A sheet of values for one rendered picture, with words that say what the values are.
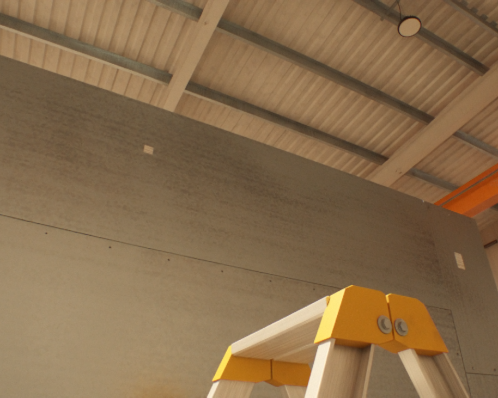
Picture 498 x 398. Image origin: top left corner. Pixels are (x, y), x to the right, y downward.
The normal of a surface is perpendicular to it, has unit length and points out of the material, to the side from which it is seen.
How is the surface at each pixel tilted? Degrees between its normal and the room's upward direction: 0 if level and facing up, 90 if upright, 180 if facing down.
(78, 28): 176
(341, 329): 90
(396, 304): 90
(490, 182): 90
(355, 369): 88
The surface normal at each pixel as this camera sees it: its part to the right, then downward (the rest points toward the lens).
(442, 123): -0.89, -0.25
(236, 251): 0.46, -0.48
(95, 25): 0.03, 0.80
